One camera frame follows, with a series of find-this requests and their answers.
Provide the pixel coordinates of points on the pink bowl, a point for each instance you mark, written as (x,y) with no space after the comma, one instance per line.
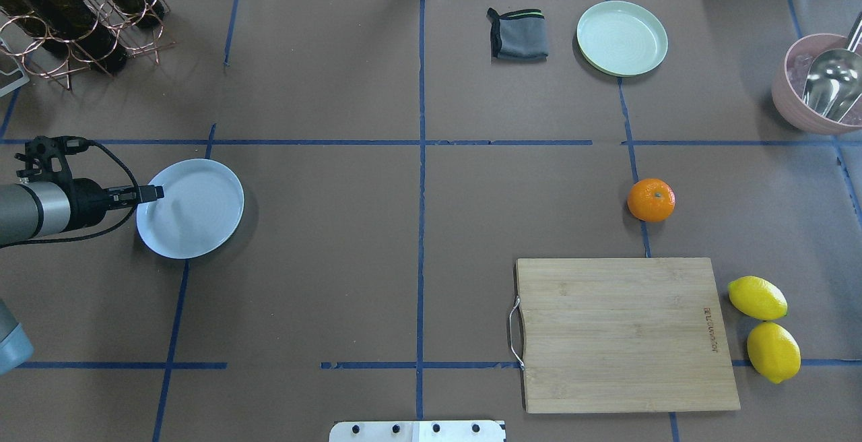
(788,84)

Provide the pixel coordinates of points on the grey folded cloth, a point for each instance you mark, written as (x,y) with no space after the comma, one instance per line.
(519,35)

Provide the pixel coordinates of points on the front green wine bottle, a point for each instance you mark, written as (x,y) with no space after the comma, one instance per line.
(24,16)

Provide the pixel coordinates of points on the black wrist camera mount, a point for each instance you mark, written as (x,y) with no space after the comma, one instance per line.
(45,159)

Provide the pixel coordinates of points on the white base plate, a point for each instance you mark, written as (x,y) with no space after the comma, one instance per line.
(419,430)

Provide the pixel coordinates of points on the green plate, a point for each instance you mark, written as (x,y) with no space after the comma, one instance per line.
(622,39)

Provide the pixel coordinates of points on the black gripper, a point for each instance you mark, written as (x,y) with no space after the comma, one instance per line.
(87,203)

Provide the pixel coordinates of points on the orange fruit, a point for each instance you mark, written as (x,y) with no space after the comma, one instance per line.
(651,200)

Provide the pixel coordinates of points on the lemon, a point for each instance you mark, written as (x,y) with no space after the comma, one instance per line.
(758,298)
(773,352)

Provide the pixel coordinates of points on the middle green wine bottle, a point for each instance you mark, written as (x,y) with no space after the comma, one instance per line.
(73,22)

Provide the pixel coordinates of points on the left lemon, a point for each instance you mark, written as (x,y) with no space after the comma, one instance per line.
(758,298)

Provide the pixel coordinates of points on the metal scoop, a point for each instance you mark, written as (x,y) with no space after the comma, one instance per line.
(833,81)

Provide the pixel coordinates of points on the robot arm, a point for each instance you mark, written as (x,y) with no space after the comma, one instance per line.
(43,208)

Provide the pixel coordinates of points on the light blue plate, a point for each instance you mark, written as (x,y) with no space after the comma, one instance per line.
(202,206)

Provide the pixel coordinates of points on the bamboo cutting board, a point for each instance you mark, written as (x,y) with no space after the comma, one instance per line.
(623,335)

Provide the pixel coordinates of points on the copper wire bottle rack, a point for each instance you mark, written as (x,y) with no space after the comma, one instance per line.
(57,39)

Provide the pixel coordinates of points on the right lemon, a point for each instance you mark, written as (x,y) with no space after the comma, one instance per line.
(773,352)

